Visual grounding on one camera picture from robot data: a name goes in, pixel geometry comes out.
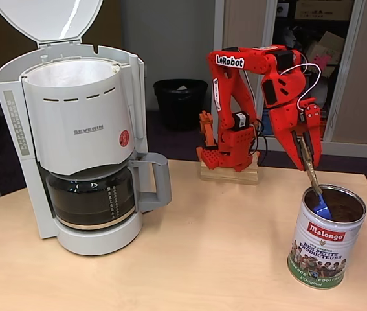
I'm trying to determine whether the small blue plastic bin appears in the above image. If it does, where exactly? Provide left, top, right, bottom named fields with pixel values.
left=262, top=109, right=273, bottom=135

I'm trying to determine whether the white paper coffee filter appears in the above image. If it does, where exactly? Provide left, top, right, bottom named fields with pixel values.
left=27, top=60, right=118, bottom=89

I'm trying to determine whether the plain cardboard box flap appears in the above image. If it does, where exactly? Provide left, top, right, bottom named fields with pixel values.
left=318, top=30, right=346, bottom=50

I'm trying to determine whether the glass carafe grey handle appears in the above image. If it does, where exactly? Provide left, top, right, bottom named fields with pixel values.
left=45, top=152, right=173, bottom=231

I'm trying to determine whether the dark ground coffee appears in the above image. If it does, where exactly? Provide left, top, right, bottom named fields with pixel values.
left=303, top=187, right=365, bottom=222

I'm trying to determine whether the wooden base block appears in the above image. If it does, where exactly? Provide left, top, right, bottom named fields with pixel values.
left=200, top=152, right=260, bottom=186

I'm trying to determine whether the white servo cable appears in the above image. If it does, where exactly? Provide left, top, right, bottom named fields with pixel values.
left=282, top=63, right=322, bottom=111

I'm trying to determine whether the long dark cardboard box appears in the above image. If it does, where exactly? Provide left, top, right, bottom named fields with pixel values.
left=295, top=0, right=354, bottom=21

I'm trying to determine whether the blue scoop with taped handle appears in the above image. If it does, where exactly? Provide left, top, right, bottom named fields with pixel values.
left=298, top=129, right=333, bottom=220

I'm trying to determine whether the white drip coffee maker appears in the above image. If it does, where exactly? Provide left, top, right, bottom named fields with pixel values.
left=0, top=0, right=147, bottom=257

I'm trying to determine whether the Malongo coffee tin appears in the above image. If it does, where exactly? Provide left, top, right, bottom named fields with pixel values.
left=287, top=184, right=367, bottom=290

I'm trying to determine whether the white paper bag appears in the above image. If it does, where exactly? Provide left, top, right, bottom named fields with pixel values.
left=309, top=76, right=329, bottom=109

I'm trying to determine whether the black waste bin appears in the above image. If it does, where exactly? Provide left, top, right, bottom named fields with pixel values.
left=153, top=79, right=209, bottom=132

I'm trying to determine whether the black power cable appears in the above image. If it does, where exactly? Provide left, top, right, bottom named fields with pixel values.
left=253, top=117, right=269, bottom=166

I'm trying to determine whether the cardboard box with pink mark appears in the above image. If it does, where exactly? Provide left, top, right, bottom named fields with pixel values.
left=303, top=41, right=342, bottom=77

